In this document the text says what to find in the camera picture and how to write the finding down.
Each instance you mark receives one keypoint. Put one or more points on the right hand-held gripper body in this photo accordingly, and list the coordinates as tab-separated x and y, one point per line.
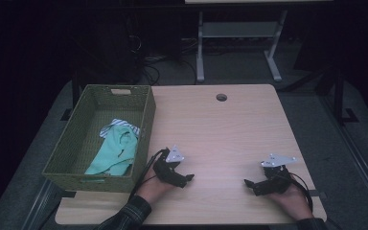
276	179

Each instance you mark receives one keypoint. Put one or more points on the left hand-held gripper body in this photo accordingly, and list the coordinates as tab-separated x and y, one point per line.
167	167

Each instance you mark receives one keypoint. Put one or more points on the mint green garment striped trim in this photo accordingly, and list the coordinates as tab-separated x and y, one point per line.
118	153

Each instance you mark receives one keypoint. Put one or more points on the green woven basket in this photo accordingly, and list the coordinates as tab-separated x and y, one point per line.
76	140

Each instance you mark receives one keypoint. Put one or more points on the person's left hand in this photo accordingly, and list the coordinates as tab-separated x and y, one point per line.
153	190

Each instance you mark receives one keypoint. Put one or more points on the person's right hand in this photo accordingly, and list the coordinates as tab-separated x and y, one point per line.
292	201

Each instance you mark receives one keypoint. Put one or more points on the black metal stand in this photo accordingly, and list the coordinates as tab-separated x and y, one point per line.
338	92

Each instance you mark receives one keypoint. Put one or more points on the dark computer tower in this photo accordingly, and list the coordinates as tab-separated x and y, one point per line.
115	48

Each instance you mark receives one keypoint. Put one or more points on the white metal table frame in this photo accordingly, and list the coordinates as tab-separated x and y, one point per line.
238	30

